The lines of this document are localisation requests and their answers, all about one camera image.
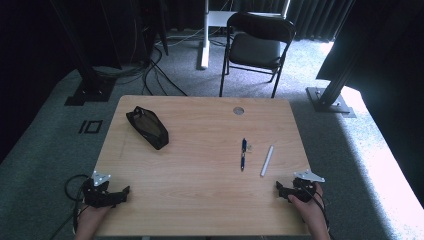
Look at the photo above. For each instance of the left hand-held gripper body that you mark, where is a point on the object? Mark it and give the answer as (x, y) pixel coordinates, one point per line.
(96, 195)

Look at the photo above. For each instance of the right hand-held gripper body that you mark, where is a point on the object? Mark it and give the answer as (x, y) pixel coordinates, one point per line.
(305, 186)

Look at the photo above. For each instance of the blue pen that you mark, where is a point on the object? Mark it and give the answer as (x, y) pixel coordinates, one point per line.
(243, 156)

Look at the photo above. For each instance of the small white eraser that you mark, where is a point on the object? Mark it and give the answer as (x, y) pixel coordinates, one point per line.
(249, 148)

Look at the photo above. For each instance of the person's right hand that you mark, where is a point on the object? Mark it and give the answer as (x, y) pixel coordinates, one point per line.
(308, 208)

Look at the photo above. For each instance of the person's left hand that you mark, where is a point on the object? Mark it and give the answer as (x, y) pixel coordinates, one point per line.
(91, 218)

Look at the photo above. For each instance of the white pen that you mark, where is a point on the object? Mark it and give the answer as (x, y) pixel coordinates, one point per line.
(267, 160)

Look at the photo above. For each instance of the black mesh pencil case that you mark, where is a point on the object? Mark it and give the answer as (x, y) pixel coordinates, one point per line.
(148, 128)

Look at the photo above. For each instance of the round grey table grommet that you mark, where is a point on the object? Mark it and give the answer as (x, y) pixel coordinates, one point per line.
(238, 110)

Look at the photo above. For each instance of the black metal stand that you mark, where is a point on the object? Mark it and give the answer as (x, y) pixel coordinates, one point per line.
(330, 96)
(91, 86)

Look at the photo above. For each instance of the black folding chair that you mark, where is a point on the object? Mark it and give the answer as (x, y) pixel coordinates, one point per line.
(256, 50)

